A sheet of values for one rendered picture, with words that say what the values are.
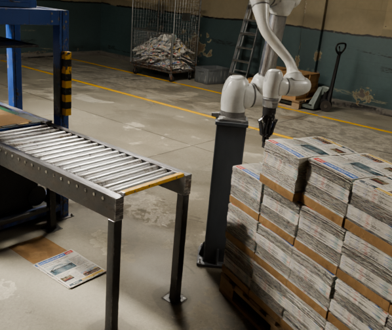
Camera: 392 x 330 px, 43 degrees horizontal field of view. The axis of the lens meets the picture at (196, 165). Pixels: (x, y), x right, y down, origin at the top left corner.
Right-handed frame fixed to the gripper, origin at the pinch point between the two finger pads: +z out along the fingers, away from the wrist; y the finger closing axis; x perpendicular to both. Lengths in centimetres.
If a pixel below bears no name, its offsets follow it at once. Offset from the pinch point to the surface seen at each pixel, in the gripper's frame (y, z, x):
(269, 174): -20.0, 6.5, -31.7
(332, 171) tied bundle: -18, -9, -71
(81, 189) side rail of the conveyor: -105, 19, 7
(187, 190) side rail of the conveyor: -48, 25, 2
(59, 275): -104, 95, 53
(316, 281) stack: -19, 44, -75
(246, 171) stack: -17.2, 13.2, -8.4
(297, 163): -22, -7, -53
